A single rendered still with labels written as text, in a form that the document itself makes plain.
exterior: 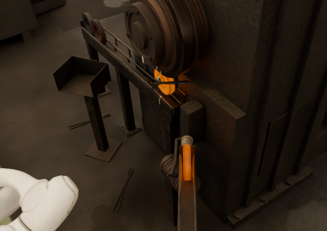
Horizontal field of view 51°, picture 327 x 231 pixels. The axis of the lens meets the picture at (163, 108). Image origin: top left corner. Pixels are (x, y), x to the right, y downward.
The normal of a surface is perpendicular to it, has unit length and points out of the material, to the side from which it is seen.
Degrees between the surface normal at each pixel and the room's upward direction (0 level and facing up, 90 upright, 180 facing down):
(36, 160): 0
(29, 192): 19
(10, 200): 91
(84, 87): 5
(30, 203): 24
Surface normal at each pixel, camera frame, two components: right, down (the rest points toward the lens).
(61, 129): -0.05, -0.74
